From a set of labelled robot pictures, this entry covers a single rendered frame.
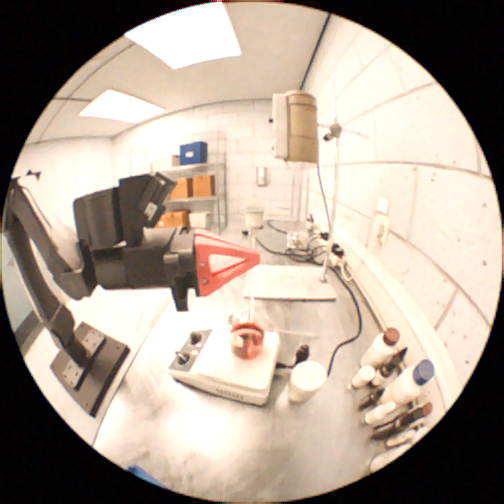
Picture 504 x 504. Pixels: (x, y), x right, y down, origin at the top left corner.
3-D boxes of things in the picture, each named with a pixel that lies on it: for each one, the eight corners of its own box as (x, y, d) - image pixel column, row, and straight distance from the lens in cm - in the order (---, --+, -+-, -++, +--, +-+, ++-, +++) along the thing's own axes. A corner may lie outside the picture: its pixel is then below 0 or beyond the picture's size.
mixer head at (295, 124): (268, 165, 47) (267, 86, 54) (268, 167, 58) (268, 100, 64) (323, 170, 49) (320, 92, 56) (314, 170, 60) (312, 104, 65)
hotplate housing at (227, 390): (169, 377, 41) (154, 357, 35) (194, 336, 46) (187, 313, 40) (276, 409, 36) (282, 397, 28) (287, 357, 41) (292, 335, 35)
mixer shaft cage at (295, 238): (286, 248, 53) (291, 161, 49) (285, 240, 60) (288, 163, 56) (309, 249, 54) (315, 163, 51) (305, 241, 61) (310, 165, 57)
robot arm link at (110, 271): (142, 227, 24) (102, 233, 27) (126, 243, 19) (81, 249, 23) (152, 274, 26) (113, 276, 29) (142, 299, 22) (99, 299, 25)
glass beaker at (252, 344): (224, 360, 31) (217, 328, 24) (233, 333, 34) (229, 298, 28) (267, 366, 30) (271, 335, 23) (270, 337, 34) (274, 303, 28)
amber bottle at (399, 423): (385, 441, 43) (423, 425, 35) (369, 438, 41) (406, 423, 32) (393, 423, 44) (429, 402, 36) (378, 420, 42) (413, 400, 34)
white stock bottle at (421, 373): (395, 383, 47) (429, 348, 39) (403, 406, 47) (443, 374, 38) (372, 394, 43) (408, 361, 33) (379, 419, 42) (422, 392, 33)
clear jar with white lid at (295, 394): (311, 405, 37) (325, 392, 30) (280, 401, 37) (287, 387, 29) (316, 381, 40) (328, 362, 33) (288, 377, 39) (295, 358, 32)
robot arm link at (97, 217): (136, 182, 26) (76, 198, 32) (106, 188, 18) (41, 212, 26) (147, 262, 28) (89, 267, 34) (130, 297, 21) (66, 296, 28)
